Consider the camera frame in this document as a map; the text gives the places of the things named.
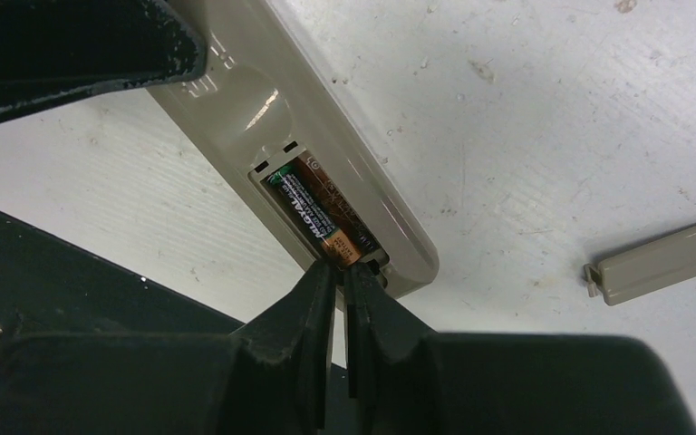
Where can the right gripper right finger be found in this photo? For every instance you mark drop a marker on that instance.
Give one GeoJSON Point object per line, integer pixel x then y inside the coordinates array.
{"type": "Point", "coordinates": [410, 379]}

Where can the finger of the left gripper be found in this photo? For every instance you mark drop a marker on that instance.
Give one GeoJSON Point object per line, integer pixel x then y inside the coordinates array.
{"type": "Point", "coordinates": [57, 52]}

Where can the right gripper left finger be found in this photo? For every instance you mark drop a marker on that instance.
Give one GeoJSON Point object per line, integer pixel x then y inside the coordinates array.
{"type": "Point", "coordinates": [267, 377]}

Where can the green copper AAA battery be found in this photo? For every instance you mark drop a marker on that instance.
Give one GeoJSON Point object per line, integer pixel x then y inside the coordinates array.
{"type": "Point", "coordinates": [335, 243]}

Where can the white grey remote control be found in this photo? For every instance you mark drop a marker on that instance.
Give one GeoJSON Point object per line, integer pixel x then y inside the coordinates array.
{"type": "Point", "coordinates": [260, 105]}

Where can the grey battery cover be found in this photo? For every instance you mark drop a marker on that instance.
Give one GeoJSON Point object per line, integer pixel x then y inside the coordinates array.
{"type": "Point", "coordinates": [644, 268]}

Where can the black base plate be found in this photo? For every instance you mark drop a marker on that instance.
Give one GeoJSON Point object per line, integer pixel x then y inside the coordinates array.
{"type": "Point", "coordinates": [48, 286]}

